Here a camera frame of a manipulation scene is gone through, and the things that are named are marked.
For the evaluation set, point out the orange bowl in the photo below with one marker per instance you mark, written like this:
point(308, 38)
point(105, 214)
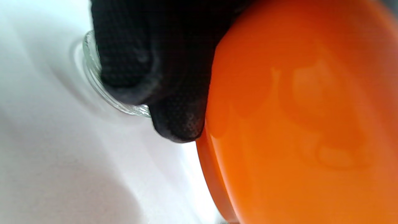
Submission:
point(311, 124)

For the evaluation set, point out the person's left hand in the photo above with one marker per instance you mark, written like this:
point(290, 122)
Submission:
point(155, 46)

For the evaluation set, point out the glass jar lid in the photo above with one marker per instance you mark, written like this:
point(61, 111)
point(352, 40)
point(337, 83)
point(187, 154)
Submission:
point(124, 109)

